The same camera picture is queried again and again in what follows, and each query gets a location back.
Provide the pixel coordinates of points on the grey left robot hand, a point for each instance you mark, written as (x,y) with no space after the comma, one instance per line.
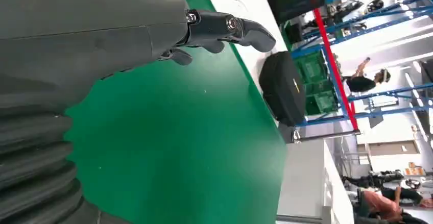
(84,29)

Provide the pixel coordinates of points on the green table mat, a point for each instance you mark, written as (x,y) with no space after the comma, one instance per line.
(169,131)

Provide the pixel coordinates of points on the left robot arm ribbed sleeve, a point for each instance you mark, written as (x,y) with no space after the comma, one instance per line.
(34,168)

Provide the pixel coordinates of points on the black chair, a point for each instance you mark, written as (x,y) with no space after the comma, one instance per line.
(282,87)

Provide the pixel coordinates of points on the green plastic crate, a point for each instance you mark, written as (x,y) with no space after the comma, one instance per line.
(311,68)
(321,102)

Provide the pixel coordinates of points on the red pole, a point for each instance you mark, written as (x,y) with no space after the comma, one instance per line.
(335,70)

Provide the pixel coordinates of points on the white desk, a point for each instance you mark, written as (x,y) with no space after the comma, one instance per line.
(304,182)

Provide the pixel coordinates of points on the background humanoid robot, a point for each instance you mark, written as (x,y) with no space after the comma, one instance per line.
(351,4)

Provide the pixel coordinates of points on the person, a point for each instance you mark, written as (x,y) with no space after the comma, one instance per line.
(409,195)
(380,207)
(360,83)

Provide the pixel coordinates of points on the blue metal rack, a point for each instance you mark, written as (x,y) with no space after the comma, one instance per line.
(382,111)

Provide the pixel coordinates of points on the black humanoid robot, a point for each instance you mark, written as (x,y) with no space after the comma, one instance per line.
(372,179)

